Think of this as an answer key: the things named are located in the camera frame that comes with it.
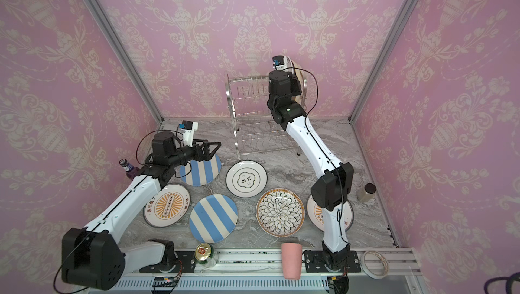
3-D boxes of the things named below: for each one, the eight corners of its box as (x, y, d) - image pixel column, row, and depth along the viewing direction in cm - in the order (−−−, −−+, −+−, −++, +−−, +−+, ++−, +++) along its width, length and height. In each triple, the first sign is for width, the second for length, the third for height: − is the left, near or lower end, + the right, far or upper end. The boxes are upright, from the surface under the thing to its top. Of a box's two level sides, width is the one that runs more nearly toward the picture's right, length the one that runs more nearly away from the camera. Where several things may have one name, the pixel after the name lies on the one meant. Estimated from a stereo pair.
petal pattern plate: (256, 236, 82) (256, 234, 79) (257, 191, 94) (257, 188, 92) (305, 236, 82) (307, 234, 79) (300, 191, 94) (301, 188, 92)
